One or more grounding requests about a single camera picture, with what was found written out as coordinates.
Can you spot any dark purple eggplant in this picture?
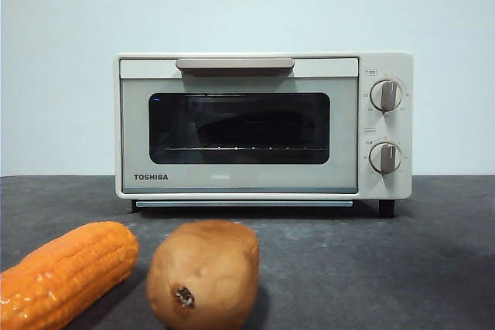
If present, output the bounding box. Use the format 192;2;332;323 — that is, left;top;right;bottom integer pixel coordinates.
199;111;315;142

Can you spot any glass oven door with handle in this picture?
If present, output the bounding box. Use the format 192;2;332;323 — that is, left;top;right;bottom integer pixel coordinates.
118;57;360;195

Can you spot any cream Toshiba toaster oven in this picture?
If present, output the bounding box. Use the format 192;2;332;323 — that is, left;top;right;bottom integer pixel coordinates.
114;50;414;218

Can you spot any silver crumb tray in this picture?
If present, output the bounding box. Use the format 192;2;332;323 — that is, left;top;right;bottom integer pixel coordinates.
134;200;354;208

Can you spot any brown potato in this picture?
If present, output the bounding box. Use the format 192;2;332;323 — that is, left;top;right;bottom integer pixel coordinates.
146;219;260;330

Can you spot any cream timer knob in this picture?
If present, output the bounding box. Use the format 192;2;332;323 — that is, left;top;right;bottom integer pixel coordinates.
368;141;402;175

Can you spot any cream temperature knob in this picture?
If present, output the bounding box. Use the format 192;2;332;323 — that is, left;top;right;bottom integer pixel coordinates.
370;79;403;111

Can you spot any orange corn cob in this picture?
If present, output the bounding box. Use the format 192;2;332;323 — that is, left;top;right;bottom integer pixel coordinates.
0;220;140;330

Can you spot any metal wire oven rack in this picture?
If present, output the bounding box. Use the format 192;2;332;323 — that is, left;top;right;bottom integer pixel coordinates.
164;145;325;152

